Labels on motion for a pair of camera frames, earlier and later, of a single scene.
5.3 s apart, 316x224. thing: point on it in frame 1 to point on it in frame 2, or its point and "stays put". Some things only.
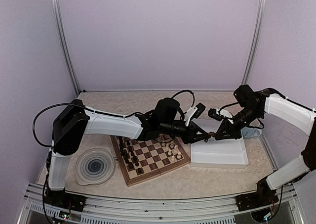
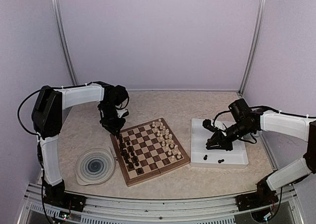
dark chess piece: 121,149 stays put
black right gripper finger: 224,126 to 216,141
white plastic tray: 225,154 stays put
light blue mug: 248,132 stays put
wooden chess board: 143,158 stays put
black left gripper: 192,134 to 113,128
